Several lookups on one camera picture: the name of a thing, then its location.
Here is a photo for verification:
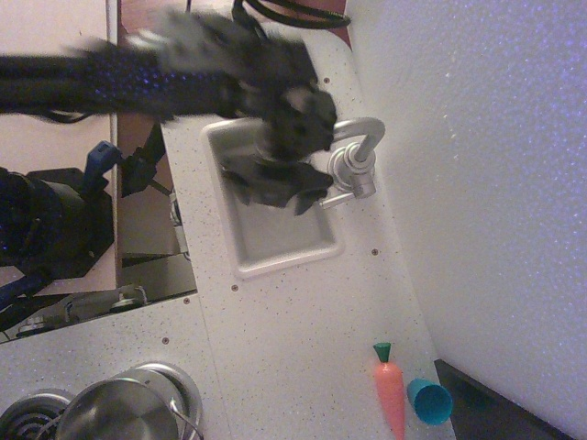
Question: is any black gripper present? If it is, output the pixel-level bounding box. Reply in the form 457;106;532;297
222;86;338;215

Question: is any silver toy faucet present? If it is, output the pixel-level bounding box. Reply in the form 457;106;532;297
320;117;385;209

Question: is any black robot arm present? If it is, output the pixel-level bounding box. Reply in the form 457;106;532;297
1;10;337;215

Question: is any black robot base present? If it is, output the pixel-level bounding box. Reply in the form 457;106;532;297
1;168;114;331

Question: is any white toy sink basin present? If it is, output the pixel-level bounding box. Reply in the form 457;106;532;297
200;119;344;279

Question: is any blue clamp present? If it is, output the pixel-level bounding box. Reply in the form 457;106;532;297
82;141;122;194

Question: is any silver stove burner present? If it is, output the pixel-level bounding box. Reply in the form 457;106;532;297
1;389;73;439
120;362;204;439

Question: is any orange toy carrot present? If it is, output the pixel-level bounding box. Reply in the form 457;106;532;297
373;342;405;440

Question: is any stainless steel pot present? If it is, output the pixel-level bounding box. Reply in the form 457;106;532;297
55;371;179;439

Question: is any teal plastic cup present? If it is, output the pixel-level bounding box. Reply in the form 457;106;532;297
407;378;454;426

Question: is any thick black cable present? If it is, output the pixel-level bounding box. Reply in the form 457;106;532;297
231;0;353;29

